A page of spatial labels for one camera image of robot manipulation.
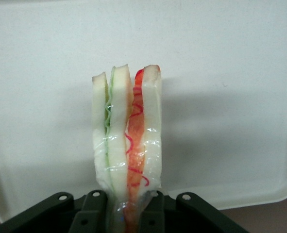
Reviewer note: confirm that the plastic layered sandwich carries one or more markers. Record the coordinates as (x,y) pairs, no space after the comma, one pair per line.
(119,145)

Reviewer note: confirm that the cream plastic tray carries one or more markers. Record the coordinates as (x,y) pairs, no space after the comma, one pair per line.
(218,97)

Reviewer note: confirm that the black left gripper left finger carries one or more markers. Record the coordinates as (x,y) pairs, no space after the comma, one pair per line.
(94,206)

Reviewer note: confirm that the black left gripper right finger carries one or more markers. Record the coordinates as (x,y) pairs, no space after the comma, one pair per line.
(155,211)

